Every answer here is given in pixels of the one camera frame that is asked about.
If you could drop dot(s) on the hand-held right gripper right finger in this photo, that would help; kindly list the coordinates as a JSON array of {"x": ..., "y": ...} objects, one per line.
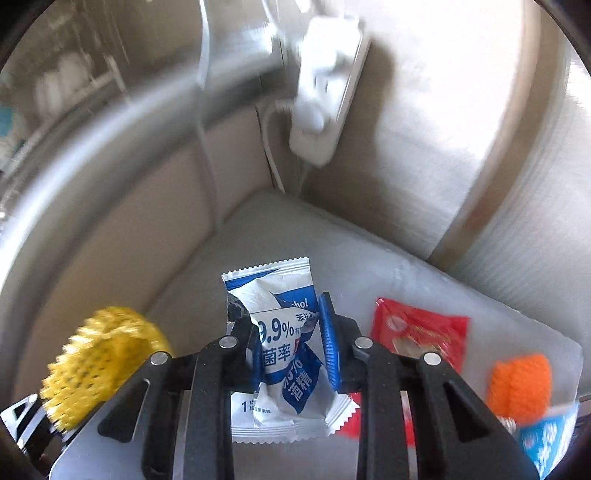
[{"x": 328, "y": 341}]

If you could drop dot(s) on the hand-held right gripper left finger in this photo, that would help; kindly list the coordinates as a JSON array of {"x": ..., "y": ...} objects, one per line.
[{"x": 210, "y": 392}]

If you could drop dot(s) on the blue white wipe packet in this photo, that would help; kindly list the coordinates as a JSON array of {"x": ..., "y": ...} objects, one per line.
[{"x": 281, "y": 350}]

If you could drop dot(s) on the blue white milk carton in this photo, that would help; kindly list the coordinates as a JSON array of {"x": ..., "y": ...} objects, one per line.
[{"x": 549, "y": 443}]

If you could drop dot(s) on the red snack packet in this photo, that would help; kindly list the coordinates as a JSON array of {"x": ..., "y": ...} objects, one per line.
[{"x": 415, "y": 323}]

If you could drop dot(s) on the grey dimpled pad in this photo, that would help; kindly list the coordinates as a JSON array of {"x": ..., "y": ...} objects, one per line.
[{"x": 323, "y": 230}]

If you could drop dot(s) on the orange foam fruit net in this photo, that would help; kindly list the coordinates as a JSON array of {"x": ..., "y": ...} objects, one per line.
[{"x": 521, "y": 383}]

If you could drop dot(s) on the white power strip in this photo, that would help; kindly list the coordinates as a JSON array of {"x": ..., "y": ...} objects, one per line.
[{"x": 323, "y": 92}]

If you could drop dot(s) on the metal dish rack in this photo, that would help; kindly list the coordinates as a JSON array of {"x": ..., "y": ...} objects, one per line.
[{"x": 69, "y": 78}]

